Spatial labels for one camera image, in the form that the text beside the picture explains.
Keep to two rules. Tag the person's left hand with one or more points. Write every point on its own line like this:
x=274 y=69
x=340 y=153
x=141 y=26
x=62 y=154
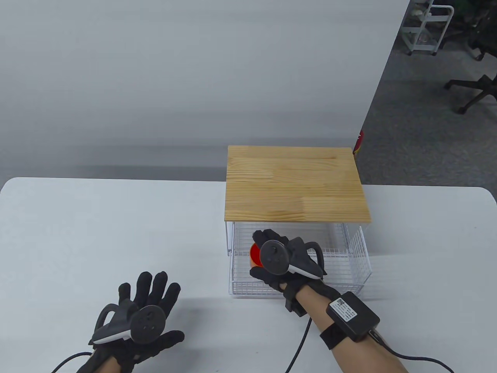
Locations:
x=172 y=338

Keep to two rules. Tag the person's right hand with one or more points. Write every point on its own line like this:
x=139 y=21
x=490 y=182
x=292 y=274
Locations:
x=271 y=281

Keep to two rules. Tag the white mesh sliding drawer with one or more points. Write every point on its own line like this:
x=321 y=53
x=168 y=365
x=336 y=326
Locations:
x=248 y=287

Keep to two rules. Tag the orange plastic cup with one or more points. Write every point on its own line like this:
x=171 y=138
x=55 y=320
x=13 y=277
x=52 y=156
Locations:
x=254 y=256

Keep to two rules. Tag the person's right forearm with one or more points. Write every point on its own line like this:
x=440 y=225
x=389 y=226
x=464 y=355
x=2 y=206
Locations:
x=361 y=357

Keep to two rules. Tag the person's left forearm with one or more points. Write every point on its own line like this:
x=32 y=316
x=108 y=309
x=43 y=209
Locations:
x=110 y=366

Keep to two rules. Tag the black right hand controller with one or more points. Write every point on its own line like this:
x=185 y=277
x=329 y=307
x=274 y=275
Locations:
x=273 y=258

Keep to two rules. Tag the black hand controller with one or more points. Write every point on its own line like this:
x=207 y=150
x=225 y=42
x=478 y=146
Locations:
x=147 y=324
x=273 y=258

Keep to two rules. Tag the black left hand controller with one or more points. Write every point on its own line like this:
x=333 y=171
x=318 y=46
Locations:
x=147 y=324

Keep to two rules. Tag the black wrist sensor box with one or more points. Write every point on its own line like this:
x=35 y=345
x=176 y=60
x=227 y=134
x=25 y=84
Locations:
x=352 y=316

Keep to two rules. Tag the wooden top board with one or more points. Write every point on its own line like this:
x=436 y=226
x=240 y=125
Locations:
x=291 y=182

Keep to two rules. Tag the red fire extinguisher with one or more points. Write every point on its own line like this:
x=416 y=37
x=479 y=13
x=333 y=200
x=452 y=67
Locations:
x=359 y=142

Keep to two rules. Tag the white rolling cart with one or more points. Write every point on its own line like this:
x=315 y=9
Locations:
x=423 y=46

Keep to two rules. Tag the black office chair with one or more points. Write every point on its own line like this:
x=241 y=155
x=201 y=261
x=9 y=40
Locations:
x=483 y=87
x=485 y=35

